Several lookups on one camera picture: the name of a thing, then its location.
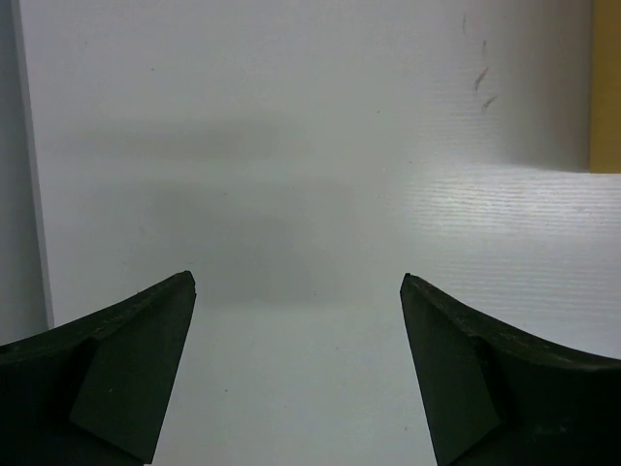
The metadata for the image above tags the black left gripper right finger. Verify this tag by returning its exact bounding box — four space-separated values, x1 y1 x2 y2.
400 274 620 465

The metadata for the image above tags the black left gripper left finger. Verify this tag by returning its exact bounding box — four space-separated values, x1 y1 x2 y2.
1 271 196 464

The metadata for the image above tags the yellow drawer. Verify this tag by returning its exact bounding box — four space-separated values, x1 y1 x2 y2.
589 0 620 174

